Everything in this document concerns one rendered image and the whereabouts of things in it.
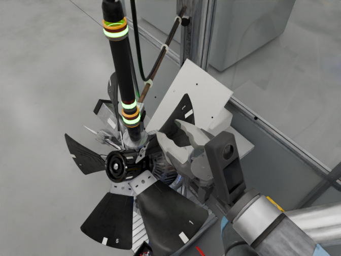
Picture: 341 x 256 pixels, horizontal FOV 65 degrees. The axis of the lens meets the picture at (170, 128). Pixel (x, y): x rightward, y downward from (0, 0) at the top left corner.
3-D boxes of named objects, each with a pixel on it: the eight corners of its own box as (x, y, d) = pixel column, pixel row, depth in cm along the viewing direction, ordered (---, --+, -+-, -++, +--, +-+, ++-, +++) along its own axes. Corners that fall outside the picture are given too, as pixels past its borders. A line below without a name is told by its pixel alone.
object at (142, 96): (182, 8, 104) (183, 5, 103) (186, 9, 104) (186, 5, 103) (134, 109, 73) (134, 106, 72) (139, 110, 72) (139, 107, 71)
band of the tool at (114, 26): (110, 27, 52) (108, 12, 50) (131, 30, 51) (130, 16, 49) (101, 40, 49) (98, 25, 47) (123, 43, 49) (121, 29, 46)
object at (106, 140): (131, 158, 114) (84, 127, 133) (133, 153, 113) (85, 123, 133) (128, 158, 112) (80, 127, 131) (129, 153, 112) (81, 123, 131)
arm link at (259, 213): (257, 237, 39) (291, 202, 42) (233, 213, 41) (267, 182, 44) (245, 250, 45) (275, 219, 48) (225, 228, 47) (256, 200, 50)
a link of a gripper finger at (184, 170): (161, 161, 50) (199, 190, 46) (160, 156, 49) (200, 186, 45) (177, 145, 52) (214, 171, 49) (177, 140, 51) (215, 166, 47)
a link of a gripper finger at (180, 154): (148, 154, 56) (183, 180, 52) (146, 137, 51) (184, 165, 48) (158, 145, 57) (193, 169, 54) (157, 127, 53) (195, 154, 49)
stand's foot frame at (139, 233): (177, 179, 229) (178, 174, 223) (216, 221, 208) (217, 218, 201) (115, 226, 205) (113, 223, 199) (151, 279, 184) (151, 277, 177)
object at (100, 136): (99, 138, 127) (101, 131, 126) (107, 143, 123) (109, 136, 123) (94, 139, 124) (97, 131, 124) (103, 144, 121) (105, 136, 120)
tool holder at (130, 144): (130, 122, 81) (126, 99, 73) (152, 127, 80) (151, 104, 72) (119, 146, 76) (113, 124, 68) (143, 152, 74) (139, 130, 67)
